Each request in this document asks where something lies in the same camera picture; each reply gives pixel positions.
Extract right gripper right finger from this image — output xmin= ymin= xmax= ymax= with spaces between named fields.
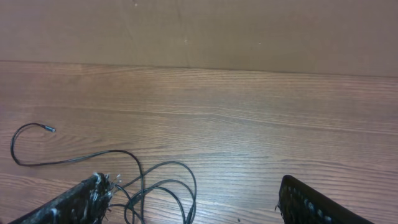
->
xmin=276 ymin=175 xmax=373 ymax=224

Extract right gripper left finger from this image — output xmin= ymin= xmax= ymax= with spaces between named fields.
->
xmin=10 ymin=172 xmax=113 ymax=224

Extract thin black cable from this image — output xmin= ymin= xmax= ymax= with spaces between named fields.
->
xmin=10 ymin=122 xmax=198 ymax=224

